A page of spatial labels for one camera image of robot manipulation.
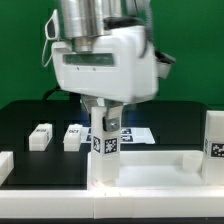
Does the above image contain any white front barrier wall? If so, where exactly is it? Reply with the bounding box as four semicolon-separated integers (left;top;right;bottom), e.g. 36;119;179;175
0;189;224;219

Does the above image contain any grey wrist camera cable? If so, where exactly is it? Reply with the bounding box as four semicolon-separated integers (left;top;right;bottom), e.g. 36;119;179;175
141;0;156;44

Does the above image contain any white left barrier block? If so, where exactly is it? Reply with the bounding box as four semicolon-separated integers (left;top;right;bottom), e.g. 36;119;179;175
0;151;14;186

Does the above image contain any black base cable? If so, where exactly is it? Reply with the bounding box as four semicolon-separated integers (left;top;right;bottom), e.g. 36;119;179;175
42;85;64;101

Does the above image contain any white desk top tray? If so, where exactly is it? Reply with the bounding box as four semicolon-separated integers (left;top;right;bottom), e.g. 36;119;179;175
87;150;224;190

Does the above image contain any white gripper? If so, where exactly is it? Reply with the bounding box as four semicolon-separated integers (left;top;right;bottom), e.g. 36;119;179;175
52;26;175;132

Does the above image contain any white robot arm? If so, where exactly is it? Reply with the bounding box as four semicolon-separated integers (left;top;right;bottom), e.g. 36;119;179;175
45;0;175;132

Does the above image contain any fiducial marker sheet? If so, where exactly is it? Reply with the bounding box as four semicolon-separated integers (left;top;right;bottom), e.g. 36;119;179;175
81;127;155;144

